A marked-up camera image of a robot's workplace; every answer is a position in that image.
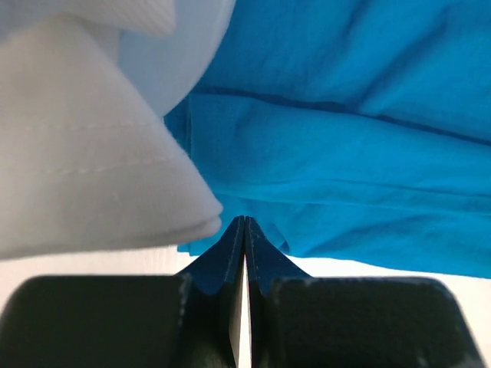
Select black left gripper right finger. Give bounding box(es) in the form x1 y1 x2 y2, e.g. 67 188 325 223
244 217 485 367

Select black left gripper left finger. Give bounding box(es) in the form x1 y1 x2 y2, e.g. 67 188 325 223
1 217 245 367

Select blue t-shirt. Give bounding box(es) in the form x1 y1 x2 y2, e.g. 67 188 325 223
165 1 490 278

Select white t-shirt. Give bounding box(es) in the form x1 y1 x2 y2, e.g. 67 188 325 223
1 1 235 258

